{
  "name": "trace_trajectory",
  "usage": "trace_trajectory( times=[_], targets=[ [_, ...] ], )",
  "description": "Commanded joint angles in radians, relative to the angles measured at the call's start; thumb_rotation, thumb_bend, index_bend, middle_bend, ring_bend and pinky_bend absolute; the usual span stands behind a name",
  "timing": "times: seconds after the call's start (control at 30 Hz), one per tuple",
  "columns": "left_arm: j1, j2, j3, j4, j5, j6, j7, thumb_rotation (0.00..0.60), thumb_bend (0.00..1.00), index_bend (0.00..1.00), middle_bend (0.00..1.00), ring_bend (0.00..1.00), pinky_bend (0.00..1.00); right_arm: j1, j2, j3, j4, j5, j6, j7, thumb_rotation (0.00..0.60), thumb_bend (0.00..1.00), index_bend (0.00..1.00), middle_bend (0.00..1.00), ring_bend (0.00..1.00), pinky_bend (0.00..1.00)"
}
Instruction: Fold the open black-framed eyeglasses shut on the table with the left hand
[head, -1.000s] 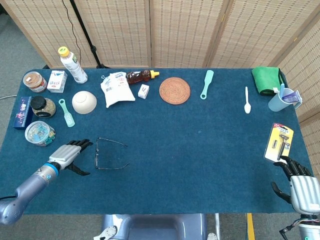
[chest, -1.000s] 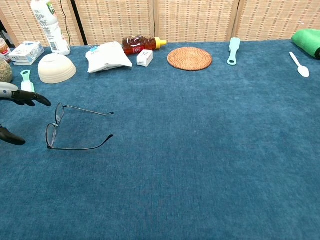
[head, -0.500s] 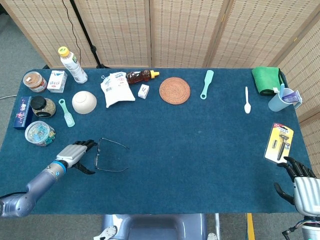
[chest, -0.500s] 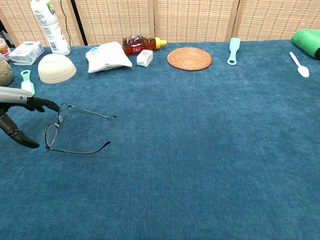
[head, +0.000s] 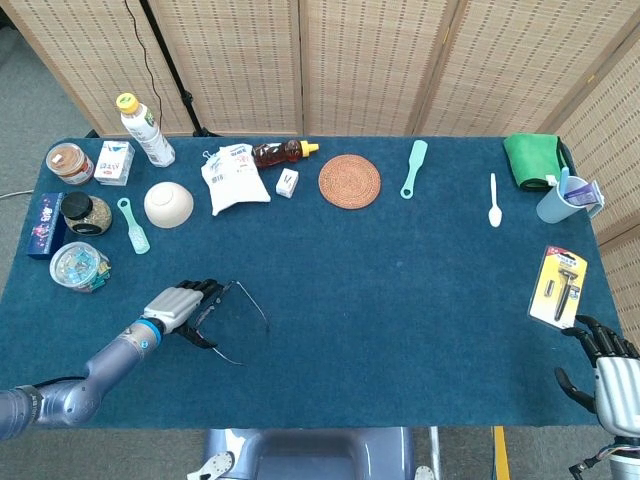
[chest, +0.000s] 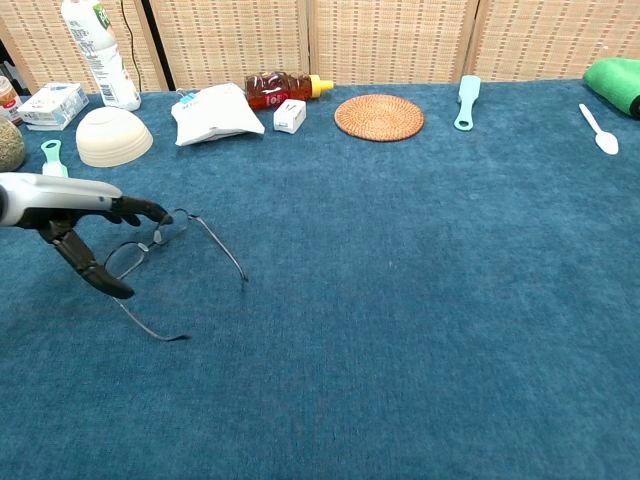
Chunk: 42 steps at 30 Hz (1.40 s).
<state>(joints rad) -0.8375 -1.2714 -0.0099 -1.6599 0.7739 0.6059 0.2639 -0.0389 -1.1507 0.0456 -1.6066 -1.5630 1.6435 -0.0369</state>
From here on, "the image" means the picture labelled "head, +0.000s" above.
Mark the razor in yellow pack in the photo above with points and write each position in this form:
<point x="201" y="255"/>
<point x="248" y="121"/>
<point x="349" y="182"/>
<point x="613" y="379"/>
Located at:
<point x="557" y="285"/>

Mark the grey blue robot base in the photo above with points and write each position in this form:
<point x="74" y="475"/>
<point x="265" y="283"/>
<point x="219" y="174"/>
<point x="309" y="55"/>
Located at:
<point x="310" y="455"/>

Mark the black wire-frame eyeglasses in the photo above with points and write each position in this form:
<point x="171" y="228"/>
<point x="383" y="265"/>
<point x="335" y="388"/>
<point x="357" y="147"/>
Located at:
<point x="255" y="307"/>

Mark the black tripod stand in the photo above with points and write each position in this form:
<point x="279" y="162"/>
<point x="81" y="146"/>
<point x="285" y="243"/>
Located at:
<point x="175" y="75"/>

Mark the seed jar black lid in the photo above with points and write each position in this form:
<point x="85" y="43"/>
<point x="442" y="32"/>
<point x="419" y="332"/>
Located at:
<point x="87" y="214"/>

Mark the white blue carton box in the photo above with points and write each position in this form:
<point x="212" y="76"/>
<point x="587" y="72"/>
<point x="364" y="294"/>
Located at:
<point x="114" y="164"/>

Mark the round woven rattan coaster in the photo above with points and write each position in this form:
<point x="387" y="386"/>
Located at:
<point x="349" y="181"/>

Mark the bamboo folding screen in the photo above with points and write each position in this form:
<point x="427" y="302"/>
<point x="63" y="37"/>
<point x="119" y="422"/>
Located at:
<point x="365" y="65"/>

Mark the long mint green paddle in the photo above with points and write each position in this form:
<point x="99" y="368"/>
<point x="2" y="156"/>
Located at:
<point x="416" y="160"/>

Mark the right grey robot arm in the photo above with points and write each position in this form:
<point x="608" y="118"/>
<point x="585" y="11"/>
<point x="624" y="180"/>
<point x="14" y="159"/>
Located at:
<point x="625" y="457"/>

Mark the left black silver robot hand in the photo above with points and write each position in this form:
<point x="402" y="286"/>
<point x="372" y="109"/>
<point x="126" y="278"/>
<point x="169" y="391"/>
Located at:
<point x="172" y="307"/>

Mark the small white box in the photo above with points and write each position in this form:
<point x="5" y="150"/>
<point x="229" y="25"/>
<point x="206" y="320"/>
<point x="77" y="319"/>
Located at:
<point x="287" y="183"/>

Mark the yellow table leg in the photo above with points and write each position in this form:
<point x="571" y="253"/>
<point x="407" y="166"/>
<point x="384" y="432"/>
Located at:
<point x="501" y="455"/>

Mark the clear tub of clips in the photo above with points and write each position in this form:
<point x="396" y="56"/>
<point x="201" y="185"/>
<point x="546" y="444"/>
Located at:
<point x="77" y="267"/>

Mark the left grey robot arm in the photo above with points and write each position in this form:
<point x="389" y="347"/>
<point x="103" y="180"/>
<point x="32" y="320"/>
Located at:
<point x="100" y="370"/>

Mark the honey squeeze bottle yellow cap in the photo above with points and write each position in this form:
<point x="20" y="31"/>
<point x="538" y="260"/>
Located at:
<point x="277" y="154"/>

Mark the brown spread jar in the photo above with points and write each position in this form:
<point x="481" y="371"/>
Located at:
<point x="70" y="162"/>

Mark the light blue plastic cup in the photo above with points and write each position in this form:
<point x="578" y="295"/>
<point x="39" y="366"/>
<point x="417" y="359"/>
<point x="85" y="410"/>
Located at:
<point x="555" y="207"/>

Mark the blue binder clip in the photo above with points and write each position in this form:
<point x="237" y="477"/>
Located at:
<point x="212" y="159"/>

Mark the white drink bottle yellow cap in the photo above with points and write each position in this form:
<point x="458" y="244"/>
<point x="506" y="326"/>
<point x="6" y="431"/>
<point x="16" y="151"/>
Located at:
<point x="150" y="135"/>

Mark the white plastic spoon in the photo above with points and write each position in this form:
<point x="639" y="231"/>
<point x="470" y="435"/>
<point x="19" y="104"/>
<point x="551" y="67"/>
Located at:
<point x="495" y="216"/>

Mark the blue table cloth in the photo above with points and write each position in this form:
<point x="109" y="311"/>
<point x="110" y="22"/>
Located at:
<point x="375" y="300"/>

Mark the purple toothpaste box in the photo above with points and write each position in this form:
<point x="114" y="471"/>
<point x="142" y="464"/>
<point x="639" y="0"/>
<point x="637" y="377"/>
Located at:
<point x="585" y="195"/>

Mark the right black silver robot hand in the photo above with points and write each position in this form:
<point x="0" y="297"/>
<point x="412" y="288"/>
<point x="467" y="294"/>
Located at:
<point x="617" y="385"/>

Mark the light blue toothbrush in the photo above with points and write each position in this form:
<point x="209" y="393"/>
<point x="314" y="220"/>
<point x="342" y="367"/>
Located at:
<point x="563" y="180"/>

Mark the small mint green brush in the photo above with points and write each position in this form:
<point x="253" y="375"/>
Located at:
<point x="137" y="237"/>

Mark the folded green towel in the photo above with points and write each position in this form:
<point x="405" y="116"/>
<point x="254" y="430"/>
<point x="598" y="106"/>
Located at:
<point x="532" y="160"/>

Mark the white powder bag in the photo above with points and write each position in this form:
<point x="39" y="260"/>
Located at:
<point x="235" y="185"/>

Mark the dark blue printed box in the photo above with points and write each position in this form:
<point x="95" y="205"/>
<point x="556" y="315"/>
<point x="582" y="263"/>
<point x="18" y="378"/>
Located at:
<point x="46" y="227"/>

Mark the beige upturned bowl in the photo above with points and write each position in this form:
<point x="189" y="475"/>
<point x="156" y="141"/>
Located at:
<point x="168" y="205"/>

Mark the silver metal table leg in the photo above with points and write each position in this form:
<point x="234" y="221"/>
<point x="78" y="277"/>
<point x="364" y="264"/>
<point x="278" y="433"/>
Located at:
<point x="435" y="447"/>

